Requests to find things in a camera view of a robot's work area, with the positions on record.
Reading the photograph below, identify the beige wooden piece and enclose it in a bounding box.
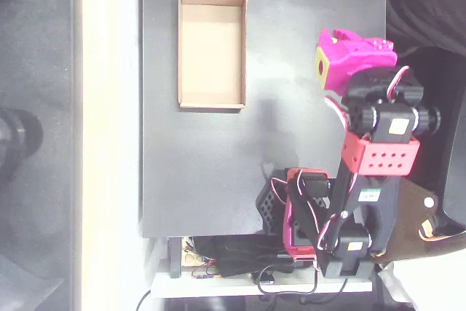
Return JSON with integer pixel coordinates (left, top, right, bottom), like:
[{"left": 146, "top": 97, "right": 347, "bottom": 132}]
[{"left": 181, "top": 237, "right": 203, "bottom": 267}]

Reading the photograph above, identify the white shelf board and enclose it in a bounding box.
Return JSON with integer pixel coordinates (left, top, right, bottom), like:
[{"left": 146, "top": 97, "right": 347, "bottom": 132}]
[{"left": 151, "top": 259, "right": 374, "bottom": 299}]

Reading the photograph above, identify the thin black looping cable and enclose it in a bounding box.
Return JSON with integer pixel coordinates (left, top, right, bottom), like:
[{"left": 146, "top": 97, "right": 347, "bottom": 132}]
[{"left": 253, "top": 263, "right": 352, "bottom": 296}]

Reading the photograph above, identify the dark fabric clothing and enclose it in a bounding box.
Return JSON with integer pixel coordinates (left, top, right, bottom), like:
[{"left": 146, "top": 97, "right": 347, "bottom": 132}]
[{"left": 385, "top": 0, "right": 466, "bottom": 61}]

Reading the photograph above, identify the small circuit board with wires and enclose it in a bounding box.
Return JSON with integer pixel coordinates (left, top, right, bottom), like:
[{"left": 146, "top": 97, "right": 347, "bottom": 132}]
[{"left": 191, "top": 265, "right": 219, "bottom": 280}]

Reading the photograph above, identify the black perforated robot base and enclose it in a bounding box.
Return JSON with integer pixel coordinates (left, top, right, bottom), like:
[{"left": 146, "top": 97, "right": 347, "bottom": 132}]
[{"left": 256, "top": 179, "right": 292, "bottom": 237}]

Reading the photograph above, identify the thick black cable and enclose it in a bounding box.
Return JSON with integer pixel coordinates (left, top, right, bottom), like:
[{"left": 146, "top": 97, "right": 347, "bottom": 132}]
[{"left": 135, "top": 288, "right": 152, "bottom": 311}]

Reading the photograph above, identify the black power adapter cable bundle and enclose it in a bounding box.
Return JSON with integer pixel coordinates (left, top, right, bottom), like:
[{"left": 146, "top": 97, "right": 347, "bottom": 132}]
[{"left": 213, "top": 234, "right": 296, "bottom": 277}]

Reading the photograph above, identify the shallow cardboard box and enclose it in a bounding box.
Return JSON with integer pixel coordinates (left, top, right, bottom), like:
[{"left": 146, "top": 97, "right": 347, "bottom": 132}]
[{"left": 177, "top": 0, "right": 248, "bottom": 110}]

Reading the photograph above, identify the black chair seat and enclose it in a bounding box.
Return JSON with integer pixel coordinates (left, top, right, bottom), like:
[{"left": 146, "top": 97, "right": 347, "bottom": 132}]
[{"left": 435, "top": 99, "right": 466, "bottom": 234}]

